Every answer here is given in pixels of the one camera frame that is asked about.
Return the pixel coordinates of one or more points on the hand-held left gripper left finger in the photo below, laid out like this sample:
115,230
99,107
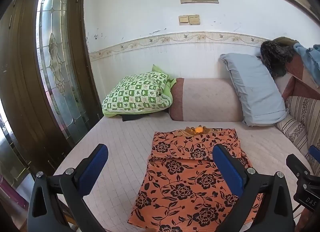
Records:
93,169

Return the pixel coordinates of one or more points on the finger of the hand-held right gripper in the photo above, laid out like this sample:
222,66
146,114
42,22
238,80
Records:
315,152
296,165

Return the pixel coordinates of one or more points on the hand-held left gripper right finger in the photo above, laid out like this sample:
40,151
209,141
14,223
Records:
226,167

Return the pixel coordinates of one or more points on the orange black floral garment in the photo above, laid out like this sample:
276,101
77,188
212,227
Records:
180,184

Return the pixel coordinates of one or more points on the striped beige cushion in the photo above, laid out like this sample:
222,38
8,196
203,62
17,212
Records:
300,121

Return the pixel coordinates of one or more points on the pink bolster cushion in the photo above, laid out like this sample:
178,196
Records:
207,99

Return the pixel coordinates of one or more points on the light blue pillow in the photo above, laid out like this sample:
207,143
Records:
255,89

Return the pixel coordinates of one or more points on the green checkered pillow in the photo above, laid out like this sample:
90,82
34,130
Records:
135,94

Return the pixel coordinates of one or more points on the blue cloth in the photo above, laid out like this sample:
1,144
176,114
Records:
310,59

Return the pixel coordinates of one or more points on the dark furry jacket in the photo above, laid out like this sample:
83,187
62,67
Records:
275,56

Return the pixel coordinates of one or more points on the dark wooden glass-panel door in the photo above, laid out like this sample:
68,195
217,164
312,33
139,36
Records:
25,71

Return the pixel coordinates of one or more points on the beige wall switch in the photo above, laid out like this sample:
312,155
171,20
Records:
184,20
194,19

